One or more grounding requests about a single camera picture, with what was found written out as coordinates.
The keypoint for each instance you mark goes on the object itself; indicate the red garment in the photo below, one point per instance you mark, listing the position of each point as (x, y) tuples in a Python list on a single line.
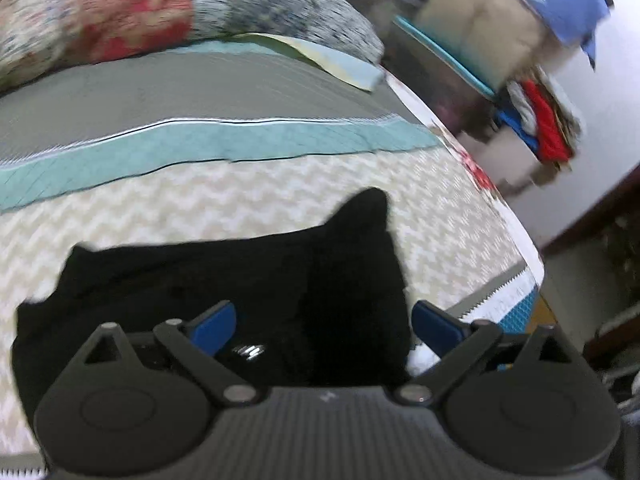
[(547, 120)]

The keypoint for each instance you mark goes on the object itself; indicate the blue garment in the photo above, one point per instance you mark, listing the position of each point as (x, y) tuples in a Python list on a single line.
[(517, 130)]

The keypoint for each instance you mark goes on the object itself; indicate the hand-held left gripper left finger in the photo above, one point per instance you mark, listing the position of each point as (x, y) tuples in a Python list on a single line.
[(216, 326)]

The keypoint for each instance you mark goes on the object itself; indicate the blue cloth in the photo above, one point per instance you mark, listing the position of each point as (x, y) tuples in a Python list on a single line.
[(555, 0)]

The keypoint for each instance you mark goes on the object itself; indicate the black pants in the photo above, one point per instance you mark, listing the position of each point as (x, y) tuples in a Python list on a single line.
[(300, 280)]

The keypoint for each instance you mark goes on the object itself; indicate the patchwork floral quilt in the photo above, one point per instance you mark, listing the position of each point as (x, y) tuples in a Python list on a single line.
[(150, 10)]

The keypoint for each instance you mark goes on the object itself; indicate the yellow blue-edged cloth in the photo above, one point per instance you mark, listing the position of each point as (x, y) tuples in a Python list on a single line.
[(330, 62)]

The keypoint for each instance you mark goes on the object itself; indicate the patterned bed sheet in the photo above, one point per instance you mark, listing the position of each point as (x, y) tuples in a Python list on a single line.
[(200, 195)]

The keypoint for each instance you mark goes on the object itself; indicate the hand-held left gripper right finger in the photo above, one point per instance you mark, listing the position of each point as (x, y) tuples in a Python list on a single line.
[(434, 324)]

